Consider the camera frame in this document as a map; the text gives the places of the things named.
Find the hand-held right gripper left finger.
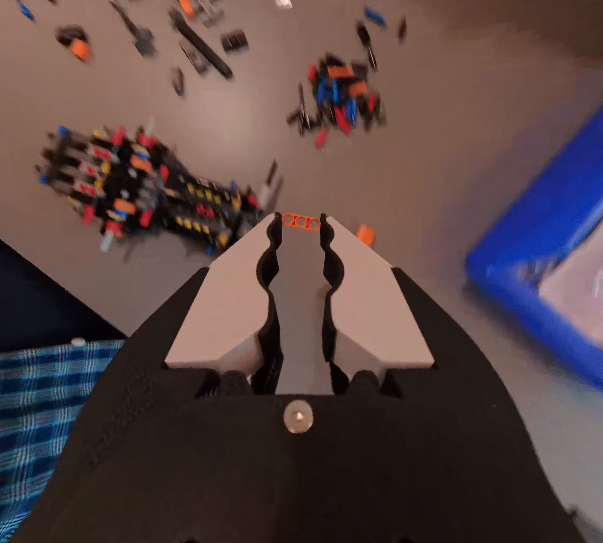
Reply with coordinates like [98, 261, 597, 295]
[164, 212, 285, 396]

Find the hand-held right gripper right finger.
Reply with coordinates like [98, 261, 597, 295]
[319, 212, 436, 396]

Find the orange three-hole lego beam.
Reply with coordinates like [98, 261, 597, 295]
[282, 212, 322, 232]

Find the pile of lego pins and axles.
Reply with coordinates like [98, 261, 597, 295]
[286, 6, 408, 149]

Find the long black lego beam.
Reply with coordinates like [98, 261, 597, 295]
[170, 10, 235, 80]

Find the partly built lego model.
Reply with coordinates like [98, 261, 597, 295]
[35, 117, 284, 257]

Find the black lego hinge piece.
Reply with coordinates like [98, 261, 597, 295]
[220, 30, 249, 53]

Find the black lego axle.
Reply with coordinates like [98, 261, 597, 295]
[106, 0, 157, 58]

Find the black and orange lego piece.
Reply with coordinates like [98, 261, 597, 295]
[56, 25, 93, 63]

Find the blue plastic bin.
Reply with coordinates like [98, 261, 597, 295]
[464, 105, 603, 393]

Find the blue plaid shirt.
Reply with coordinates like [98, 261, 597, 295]
[0, 338, 127, 543]

